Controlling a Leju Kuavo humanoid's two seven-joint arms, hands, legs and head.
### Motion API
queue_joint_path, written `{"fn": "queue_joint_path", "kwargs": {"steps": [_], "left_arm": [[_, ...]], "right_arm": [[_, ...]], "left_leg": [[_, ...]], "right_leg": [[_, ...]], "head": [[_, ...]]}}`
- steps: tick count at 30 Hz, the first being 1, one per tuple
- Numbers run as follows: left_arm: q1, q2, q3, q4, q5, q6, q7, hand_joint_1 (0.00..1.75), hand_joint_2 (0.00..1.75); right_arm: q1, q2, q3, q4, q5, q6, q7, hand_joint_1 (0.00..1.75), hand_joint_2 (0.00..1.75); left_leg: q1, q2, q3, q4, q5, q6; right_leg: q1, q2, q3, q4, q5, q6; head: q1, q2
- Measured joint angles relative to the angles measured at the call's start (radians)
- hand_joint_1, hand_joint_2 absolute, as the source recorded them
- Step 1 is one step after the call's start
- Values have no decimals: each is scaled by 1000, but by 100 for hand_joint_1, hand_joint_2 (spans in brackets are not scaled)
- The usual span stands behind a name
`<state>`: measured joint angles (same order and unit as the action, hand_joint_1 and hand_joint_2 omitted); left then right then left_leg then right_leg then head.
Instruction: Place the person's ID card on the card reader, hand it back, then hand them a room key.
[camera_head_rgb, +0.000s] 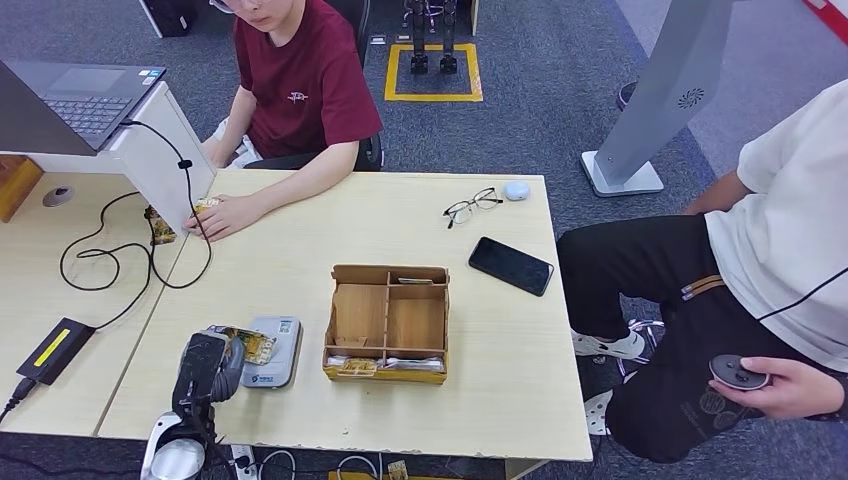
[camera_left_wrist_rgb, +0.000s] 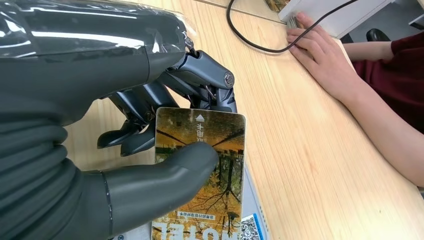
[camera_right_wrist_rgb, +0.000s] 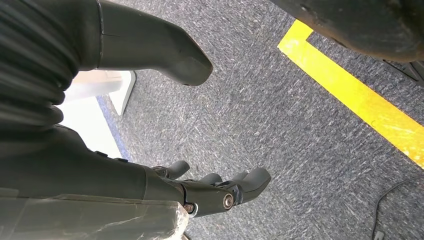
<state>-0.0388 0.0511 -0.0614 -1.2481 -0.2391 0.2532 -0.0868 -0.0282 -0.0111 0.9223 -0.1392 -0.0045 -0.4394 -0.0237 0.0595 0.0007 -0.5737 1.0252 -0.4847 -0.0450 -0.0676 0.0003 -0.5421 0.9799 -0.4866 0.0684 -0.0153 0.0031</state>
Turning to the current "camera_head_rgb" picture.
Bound guest person's left hand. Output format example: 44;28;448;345
183;193;256;243

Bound white cable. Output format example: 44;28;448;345
258;450;297;480
336;453;384;480

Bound grey card reader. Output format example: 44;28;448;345
238;315;304;390

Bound brown wooden crate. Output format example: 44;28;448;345
0;155;45;224

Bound thin black wire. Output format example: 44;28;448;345
756;264;848;321

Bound operator person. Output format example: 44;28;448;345
556;78;848;465

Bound black laptop power cable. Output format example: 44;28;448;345
59;119;215;331

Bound grey kiosk stand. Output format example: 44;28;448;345
580;0;733;199

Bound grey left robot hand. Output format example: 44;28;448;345
208;334;248;404

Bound dark grey laptop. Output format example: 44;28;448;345
0;58;168;158

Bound white sneaker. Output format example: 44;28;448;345
570;317;666;364
582;389;614;437

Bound round handheld remote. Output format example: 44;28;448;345
708;354;772;392

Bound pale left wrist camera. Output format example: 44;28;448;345
172;331;231;425

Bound black office chair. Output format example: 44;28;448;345
245;0;386;174

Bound black adapter mains cable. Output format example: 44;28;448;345
0;377;38;425

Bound white power strip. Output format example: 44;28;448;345
230;445;258;480

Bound black yellow-labelled power adapter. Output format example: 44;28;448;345
15;317;97;387

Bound wooden compartment box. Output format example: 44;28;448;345
322;264;451;386

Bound black-framed glasses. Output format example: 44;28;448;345
442;187;505;231

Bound guest person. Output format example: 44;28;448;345
182;0;384;243

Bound black smartphone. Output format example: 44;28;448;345
467;236;556;298

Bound black humanoid robot legs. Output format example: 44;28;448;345
402;0;462;75

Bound yellow-green patterned ID card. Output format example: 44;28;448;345
206;324;280;367

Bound black cabinet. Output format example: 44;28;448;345
137;0;198;39

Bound black wristwatch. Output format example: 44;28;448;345
809;394;848;425

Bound operator person's left hand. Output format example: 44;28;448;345
710;357;846;421

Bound white card sleeves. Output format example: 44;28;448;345
378;356;444;373

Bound white laptop riser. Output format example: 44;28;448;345
19;80;218;236

